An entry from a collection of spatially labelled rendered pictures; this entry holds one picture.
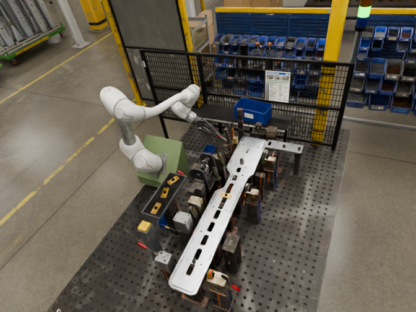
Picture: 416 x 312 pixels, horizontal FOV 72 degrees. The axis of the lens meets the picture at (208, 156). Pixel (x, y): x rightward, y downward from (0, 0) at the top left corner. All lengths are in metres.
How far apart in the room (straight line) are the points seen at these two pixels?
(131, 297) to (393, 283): 2.13
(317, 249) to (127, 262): 1.35
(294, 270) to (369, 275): 1.04
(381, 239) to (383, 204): 0.43
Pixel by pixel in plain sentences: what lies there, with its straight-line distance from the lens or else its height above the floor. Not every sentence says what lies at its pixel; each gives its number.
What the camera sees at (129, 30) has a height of 1.29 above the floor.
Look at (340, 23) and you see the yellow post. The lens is 2.35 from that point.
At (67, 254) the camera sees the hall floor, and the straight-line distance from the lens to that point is 3.52.
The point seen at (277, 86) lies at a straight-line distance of 2.59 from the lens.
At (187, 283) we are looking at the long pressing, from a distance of 1.78.
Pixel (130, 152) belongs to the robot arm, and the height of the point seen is 1.12.
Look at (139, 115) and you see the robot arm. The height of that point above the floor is 1.59.
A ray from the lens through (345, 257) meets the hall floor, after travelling 3.05.
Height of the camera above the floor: 2.61
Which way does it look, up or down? 43 degrees down
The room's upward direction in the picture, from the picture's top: 10 degrees counter-clockwise
